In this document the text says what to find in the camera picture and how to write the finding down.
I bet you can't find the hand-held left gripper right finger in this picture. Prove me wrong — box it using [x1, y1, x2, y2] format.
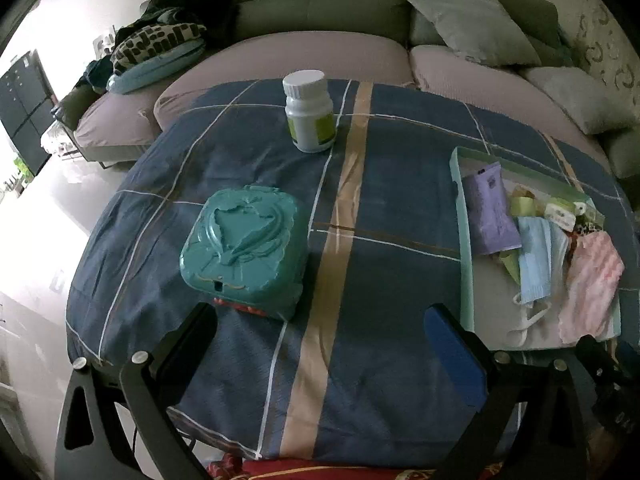
[423, 303, 601, 480]

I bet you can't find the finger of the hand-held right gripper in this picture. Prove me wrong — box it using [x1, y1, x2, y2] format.
[576, 335, 624, 387]

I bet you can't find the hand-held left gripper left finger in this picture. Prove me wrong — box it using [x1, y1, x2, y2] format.
[54, 302, 219, 480]

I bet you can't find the white tray with green rim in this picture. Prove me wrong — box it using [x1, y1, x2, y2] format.
[448, 146, 624, 352]

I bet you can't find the pink zigzag washcloth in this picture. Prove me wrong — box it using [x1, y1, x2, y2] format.
[557, 232, 625, 347]

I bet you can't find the light green cloth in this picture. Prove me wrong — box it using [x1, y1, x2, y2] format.
[499, 251, 522, 287]

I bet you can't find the blue face mask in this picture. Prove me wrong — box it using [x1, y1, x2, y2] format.
[512, 216, 555, 347]

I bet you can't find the leopard print scrunchie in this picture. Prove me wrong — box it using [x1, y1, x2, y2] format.
[575, 215, 607, 237]

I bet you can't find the purple packet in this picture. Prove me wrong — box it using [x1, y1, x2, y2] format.
[466, 162, 523, 257]

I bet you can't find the teal embossed box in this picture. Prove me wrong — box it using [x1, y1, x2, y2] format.
[179, 185, 309, 322]

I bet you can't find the red patterned cloth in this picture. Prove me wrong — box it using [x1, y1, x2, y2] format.
[205, 452, 501, 480]

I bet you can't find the blue plaid blanket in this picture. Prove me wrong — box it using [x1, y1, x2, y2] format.
[65, 79, 640, 461]

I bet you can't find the white bottle with green label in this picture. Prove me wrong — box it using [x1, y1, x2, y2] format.
[282, 70, 335, 154]

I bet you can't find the teal cushion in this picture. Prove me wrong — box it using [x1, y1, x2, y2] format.
[106, 40, 208, 95]

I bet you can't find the light grey square pillow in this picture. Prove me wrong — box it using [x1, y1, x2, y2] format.
[406, 0, 544, 69]
[520, 66, 639, 136]

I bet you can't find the dark cabinet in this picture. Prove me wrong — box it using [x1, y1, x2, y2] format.
[0, 49, 57, 177]

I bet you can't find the black and white patterned cloth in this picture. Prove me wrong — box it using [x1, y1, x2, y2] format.
[111, 22, 208, 76]

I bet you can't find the beige patterned curtain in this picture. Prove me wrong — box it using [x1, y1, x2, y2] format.
[565, 0, 640, 107]

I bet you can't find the pile of clothes on sofa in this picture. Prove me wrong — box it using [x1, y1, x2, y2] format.
[82, 0, 237, 91]

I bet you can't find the grey green sofa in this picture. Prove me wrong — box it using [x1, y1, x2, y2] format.
[55, 0, 640, 179]

